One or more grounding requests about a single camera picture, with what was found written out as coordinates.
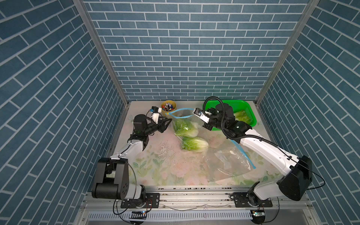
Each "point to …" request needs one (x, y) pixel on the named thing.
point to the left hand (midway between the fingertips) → (172, 119)
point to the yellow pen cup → (168, 106)
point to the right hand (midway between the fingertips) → (202, 113)
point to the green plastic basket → (237, 105)
